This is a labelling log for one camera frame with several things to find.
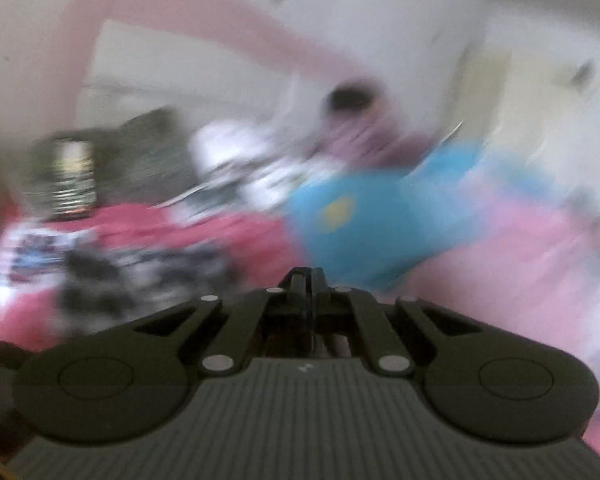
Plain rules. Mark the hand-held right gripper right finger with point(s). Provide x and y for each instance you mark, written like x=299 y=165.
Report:
x=323 y=291

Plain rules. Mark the white fluffy blanket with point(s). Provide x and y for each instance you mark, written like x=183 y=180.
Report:
x=235 y=160

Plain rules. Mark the smartphone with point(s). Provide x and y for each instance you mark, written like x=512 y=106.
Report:
x=72 y=180

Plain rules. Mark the pink grey floral duvet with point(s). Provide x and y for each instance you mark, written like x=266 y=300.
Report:
x=520 y=260

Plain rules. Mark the pink floral bedsheet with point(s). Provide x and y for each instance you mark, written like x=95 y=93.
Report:
x=140 y=232

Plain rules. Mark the pink white headboard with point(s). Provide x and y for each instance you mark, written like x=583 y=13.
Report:
x=180 y=35

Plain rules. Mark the cream wardrobe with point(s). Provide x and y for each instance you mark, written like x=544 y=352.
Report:
x=535 y=90

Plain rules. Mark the grey green floral pillow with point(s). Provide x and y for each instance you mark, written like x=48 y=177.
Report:
x=145 y=160

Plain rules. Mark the black white plaid shirt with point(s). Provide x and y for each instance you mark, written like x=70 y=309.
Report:
x=140 y=275

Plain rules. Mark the blue pillow with yellow dot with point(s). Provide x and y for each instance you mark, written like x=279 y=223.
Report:
x=380 y=220

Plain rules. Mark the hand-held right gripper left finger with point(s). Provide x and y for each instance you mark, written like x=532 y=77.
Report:
x=297 y=291

